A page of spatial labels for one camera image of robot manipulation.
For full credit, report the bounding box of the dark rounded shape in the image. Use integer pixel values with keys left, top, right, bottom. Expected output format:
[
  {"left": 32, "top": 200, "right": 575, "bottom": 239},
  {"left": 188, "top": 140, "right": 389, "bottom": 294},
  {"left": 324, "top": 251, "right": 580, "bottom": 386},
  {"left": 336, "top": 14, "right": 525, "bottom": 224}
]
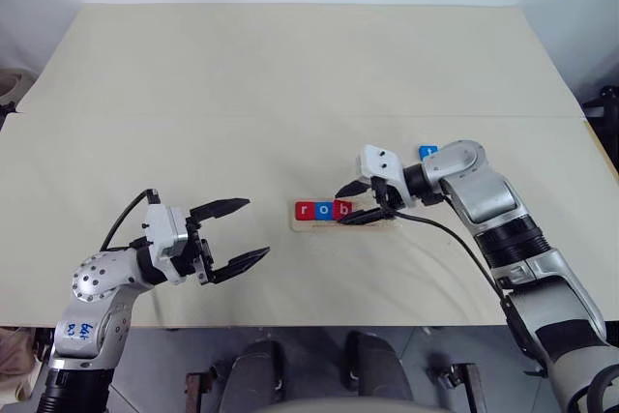
[
  {"left": 343, "top": 329, "right": 413, "bottom": 400},
  {"left": 230, "top": 339, "right": 285, "bottom": 403}
]

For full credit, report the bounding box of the wooden letter tray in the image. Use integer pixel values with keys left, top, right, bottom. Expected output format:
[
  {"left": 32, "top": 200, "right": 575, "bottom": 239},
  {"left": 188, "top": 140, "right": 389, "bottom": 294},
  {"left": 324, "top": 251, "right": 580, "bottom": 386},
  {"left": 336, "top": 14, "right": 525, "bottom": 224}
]
[{"left": 289, "top": 199, "right": 400, "bottom": 234}]

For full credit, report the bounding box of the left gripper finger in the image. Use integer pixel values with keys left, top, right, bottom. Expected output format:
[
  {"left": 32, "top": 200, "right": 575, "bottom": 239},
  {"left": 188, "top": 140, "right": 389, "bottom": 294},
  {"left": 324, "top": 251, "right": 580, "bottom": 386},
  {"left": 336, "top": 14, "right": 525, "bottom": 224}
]
[
  {"left": 211, "top": 246, "right": 272, "bottom": 285},
  {"left": 189, "top": 197, "right": 252, "bottom": 226}
]

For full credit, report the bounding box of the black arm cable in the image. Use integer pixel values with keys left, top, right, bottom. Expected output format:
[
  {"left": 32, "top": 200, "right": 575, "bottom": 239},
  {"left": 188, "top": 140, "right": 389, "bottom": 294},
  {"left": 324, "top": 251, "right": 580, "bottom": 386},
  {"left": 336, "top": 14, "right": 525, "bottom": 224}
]
[
  {"left": 99, "top": 187, "right": 162, "bottom": 254},
  {"left": 386, "top": 192, "right": 550, "bottom": 378}
]

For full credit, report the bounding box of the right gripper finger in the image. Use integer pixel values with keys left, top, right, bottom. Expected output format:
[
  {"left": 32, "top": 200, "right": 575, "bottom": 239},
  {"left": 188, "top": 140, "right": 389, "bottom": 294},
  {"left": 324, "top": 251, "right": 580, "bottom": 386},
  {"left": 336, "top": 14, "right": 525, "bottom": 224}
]
[
  {"left": 338, "top": 206, "right": 391, "bottom": 227},
  {"left": 336, "top": 179, "right": 372, "bottom": 198}
]

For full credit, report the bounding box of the beige round background object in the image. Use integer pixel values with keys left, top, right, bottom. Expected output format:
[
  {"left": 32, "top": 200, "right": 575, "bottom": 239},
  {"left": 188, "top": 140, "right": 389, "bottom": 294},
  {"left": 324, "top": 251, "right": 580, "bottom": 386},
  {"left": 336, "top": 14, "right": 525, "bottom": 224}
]
[{"left": 0, "top": 66, "right": 36, "bottom": 117}]

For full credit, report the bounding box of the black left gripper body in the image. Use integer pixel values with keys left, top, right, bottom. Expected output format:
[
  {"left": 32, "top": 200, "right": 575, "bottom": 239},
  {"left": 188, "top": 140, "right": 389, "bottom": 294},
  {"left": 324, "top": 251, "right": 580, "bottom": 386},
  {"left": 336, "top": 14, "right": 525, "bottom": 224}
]
[{"left": 183, "top": 216, "right": 220, "bottom": 288}]

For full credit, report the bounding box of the black background equipment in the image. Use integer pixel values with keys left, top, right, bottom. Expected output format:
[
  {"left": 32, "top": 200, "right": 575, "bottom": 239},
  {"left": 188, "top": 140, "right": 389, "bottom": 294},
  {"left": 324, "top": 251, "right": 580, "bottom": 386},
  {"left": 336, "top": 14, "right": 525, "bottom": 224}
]
[{"left": 581, "top": 85, "right": 619, "bottom": 133}]

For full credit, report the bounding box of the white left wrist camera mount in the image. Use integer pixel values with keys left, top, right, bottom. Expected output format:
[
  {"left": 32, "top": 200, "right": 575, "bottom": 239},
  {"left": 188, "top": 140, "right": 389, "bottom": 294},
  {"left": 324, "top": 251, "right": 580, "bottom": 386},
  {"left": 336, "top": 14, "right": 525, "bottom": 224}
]
[{"left": 143, "top": 203, "right": 191, "bottom": 286}]

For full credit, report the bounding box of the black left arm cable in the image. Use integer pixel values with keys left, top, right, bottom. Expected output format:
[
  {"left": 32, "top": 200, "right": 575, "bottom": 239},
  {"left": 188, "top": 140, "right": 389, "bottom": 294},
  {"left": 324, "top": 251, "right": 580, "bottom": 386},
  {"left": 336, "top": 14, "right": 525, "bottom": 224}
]
[{"left": 99, "top": 187, "right": 162, "bottom": 254}]

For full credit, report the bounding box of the rusty metal bracket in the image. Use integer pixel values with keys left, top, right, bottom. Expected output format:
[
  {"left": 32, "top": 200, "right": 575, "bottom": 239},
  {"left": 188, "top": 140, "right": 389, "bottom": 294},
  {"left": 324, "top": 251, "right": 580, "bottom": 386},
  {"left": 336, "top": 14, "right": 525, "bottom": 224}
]
[
  {"left": 436, "top": 361, "right": 486, "bottom": 413},
  {"left": 185, "top": 370, "right": 210, "bottom": 413}
]

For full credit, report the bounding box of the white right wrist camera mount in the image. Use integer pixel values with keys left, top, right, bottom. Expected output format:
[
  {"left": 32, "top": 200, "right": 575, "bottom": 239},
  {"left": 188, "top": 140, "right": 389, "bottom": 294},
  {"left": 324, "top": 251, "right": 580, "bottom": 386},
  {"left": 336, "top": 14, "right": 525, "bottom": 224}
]
[{"left": 355, "top": 143, "right": 418, "bottom": 210}]

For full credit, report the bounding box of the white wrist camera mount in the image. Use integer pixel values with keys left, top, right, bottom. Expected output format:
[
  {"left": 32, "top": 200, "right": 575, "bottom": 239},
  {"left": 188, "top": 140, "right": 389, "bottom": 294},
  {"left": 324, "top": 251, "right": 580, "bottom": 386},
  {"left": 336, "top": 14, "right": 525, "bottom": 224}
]
[
  {"left": 143, "top": 203, "right": 191, "bottom": 286},
  {"left": 355, "top": 143, "right": 418, "bottom": 210}
]

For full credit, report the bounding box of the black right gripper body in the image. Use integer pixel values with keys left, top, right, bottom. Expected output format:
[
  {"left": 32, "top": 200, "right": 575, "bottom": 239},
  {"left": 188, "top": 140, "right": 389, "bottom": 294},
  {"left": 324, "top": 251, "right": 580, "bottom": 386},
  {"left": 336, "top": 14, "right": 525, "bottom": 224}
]
[{"left": 368, "top": 175, "right": 405, "bottom": 215}]

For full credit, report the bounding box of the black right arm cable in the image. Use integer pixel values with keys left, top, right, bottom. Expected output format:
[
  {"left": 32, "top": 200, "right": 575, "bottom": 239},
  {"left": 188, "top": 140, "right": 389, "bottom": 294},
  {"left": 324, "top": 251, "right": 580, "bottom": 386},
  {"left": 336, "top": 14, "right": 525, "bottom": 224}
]
[{"left": 386, "top": 192, "right": 550, "bottom": 378}]

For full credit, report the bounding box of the white sticker with blue writing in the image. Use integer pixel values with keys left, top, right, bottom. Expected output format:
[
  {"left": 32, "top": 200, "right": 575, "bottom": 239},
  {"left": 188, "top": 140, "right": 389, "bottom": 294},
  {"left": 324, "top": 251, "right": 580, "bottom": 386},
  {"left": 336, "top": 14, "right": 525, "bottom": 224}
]
[{"left": 62, "top": 319, "right": 96, "bottom": 339}]

